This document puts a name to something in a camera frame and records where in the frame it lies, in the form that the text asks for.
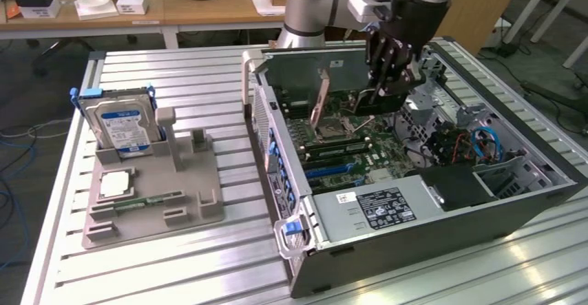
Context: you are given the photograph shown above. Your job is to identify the metal drive cage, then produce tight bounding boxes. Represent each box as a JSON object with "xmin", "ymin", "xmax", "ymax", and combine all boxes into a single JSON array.
[{"xmin": 403, "ymin": 43, "xmax": 465, "ymax": 124}]

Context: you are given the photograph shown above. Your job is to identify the blue wire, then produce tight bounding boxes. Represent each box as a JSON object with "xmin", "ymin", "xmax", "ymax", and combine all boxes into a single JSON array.
[{"xmin": 471, "ymin": 125, "xmax": 507, "ymax": 163}]

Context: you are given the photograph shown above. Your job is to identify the black installed RAM stick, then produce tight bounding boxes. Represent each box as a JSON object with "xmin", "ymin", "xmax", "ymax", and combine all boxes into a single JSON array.
[{"xmin": 305, "ymin": 142, "xmax": 371, "ymax": 158}]

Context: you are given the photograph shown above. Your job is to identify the green RAM stick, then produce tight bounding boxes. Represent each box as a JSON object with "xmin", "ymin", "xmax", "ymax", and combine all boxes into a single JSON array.
[{"xmin": 113, "ymin": 196, "xmax": 165, "ymax": 212}]

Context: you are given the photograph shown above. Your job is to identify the small white labelled box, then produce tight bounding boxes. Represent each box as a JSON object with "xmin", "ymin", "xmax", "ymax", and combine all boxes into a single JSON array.
[{"xmin": 113, "ymin": 0, "xmax": 151, "ymax": 15}]

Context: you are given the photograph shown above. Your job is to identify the white paper stack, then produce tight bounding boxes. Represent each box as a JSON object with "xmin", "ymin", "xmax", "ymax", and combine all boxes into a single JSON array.
[{"xmin": 249, "ymin": 0, "xmax": 288, "ymax": 17}]

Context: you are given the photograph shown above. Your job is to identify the hard disk in blue caddy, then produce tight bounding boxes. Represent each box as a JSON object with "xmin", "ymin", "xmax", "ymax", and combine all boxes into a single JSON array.
[{"xmin": 67, "ymin": 83, "xmax": 161, "ymax": 158}]

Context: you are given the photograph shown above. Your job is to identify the open black PC case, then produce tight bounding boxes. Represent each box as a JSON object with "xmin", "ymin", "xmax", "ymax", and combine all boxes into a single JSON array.
[{"xmin": 241, "ymin": 39, "xmax": 588, "ymax": 299}]

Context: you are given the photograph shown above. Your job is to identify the grey parts rack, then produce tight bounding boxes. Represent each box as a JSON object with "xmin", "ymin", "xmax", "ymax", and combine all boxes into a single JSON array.
[{"xmin": 81, "ymin": 107, "xmax": 227, "ymax": 250}]

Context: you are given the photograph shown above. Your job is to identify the grey power supply unit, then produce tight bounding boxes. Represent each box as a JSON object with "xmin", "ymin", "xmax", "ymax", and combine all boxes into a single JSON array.
[{"xmin": 300, "ymin": 177, "xmax": 445, "ymax": 247}]

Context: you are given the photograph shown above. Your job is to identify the grey disk bay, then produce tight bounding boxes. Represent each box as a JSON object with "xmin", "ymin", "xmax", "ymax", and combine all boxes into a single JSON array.
[{"xmin": 472, "ymin": 149, "xmax": 552, "ymax": 199}]

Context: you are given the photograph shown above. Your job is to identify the black graphics card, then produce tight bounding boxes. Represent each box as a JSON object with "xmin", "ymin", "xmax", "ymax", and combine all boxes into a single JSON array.
[{"xmin": 309, "ymin": 67, "xmax": 411, "ymax": 127}]

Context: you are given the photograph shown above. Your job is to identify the CPU socket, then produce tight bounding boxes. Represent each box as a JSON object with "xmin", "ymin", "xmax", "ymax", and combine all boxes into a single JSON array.
[{"xmin": 316, "ymin": 116, "xmax": 355, "ymax": 141}]

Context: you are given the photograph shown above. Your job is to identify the blue expansion slot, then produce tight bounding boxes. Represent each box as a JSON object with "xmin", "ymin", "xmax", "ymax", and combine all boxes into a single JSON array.
[{"xmin": 303, "ymin": 162, "xmax": 361, "ymax": 179}]

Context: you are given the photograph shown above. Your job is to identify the blue floor cable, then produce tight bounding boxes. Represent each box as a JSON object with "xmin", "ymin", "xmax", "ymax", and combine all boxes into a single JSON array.
[{"xmin": 0, "ymin": 138, "xmax": 33, "ymax": 269}]

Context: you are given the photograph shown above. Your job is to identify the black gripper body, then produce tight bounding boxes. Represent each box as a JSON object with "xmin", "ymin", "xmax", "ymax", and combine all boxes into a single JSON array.
[{"xmin": 373, "ymin": 0, "xmax": 449, "ymax": 65}]

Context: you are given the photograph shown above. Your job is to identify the white bowl on box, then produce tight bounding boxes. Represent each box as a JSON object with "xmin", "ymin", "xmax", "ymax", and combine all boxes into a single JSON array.
[{"xmin": 73, "ymin": 0, "xmax": 120, "ymax": 21}]

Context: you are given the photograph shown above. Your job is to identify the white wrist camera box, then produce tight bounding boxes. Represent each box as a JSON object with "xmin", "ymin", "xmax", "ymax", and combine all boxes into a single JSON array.
[{"xmin": 345, "ymin": 0, "xmax": 401, "ymax": 24}]

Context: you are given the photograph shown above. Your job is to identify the wooden cabinet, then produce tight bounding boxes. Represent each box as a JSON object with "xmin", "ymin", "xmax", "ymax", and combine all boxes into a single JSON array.
[{"xmin": 389, "ymin": 0, "xmax": 528, "ymax": 55}]

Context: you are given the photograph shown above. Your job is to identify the black floor stand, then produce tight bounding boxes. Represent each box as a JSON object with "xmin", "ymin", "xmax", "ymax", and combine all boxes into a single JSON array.
[{"xmin": 519, "ymin": 72, "xmax": 588, "ymax": 114}]

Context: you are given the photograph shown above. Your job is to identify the red wire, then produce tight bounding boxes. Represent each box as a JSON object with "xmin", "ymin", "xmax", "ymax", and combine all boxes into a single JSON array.
[{"xmin": 451, "ymin": 138, "xmax": 467, "ymax": 161}]

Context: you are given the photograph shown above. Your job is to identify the white box with black top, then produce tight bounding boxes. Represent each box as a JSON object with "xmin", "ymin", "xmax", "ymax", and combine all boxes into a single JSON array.
[{"xmin": 12, "ymin": 0, "xmax": 63, "ymax": 19}]

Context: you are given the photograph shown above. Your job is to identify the wooden desk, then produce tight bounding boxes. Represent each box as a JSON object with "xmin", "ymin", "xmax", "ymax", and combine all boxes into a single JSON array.
[{"xmin": 0, "ymin": 0, "xmax": 415, "ymax": 50}]

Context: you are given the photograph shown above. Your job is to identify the black chair base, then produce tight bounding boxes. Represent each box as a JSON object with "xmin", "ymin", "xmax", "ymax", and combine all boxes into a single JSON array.
[{"xmin": 31, "ymin": 38, "xmax": 96, "ymax": 76}]

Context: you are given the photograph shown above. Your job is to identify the green motherboard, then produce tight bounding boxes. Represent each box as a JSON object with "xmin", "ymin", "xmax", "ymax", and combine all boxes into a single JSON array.
[{"xmin": 275, "ymin": 90, "xmax": 427, "ymax": 196}]

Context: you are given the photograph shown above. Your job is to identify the grey floor cable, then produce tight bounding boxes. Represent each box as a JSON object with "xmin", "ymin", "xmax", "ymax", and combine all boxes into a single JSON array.
[{"xmin": 0, "ymin": 118, "xmax": 71, "ymax": 139}]

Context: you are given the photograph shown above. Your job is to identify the silver CPU chip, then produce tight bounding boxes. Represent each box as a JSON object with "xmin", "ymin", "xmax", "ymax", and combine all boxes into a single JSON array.
[{"xmin": 99, "ymin": 172, "xmax": 132, "ymax": 198}]

